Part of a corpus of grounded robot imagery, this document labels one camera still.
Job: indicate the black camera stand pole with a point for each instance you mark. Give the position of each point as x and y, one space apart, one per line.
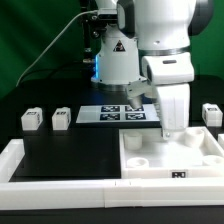
88 18

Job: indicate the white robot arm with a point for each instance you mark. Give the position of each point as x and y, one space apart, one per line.
145 51

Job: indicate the white AprilTag marker sheet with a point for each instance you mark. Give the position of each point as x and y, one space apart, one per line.
116 113

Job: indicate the black camera on robot base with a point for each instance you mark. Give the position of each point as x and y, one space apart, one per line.
108 15

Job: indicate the white square tabletop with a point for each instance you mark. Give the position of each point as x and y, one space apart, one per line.
194 153

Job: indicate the white U-shaped obstacle fence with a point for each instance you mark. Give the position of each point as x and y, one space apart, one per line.
100 193

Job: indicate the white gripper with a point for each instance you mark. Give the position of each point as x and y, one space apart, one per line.
170 77

